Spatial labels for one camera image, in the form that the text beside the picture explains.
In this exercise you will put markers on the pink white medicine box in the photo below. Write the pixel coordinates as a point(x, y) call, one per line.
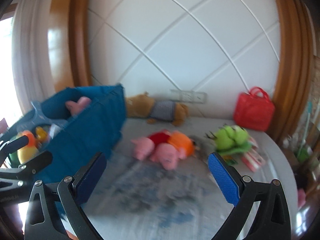
point(253, 160)

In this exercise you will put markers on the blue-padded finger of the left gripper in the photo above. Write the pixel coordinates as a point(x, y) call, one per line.
point(12, 146)
point(35, 163)

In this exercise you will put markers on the yellow orange plush toy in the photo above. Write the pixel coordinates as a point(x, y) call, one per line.
point(27, 152)

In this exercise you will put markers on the pink pig plush orange dress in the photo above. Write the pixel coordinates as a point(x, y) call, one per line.
point(177, 147)

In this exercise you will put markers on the white wall socket panel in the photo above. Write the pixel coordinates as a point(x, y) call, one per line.
point(188, 96)

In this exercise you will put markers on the brown bear plush striped shirt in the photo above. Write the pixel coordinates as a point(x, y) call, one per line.
point(145, 107)

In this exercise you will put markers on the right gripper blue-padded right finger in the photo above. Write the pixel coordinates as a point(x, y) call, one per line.
point(272, 220)

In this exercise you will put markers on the pink starfish plush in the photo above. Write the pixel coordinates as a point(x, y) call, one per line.
point(77, 107)

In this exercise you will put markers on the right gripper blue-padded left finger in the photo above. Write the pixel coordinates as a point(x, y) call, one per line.
point(43, 220)

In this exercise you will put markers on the pink pig plush red dress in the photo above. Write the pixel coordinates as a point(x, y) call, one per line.
point(144, 146)

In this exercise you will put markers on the small pink white box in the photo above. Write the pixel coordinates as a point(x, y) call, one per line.
point(253, 143)

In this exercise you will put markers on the green yellow medicine box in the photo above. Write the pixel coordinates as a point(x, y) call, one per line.
point(230, 160)

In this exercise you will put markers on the blue plastic storage crate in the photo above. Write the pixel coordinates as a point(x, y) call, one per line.
point(95, 129)

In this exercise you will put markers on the red plastic toy case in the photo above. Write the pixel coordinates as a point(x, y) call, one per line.
point(254, 110)

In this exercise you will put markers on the green frog plush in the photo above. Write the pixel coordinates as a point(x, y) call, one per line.
point(229, 140)

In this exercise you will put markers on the grey plush toy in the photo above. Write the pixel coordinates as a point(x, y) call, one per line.
point(202, 147)

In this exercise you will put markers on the teal broom handle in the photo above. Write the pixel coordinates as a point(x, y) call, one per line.
point(305, 133)

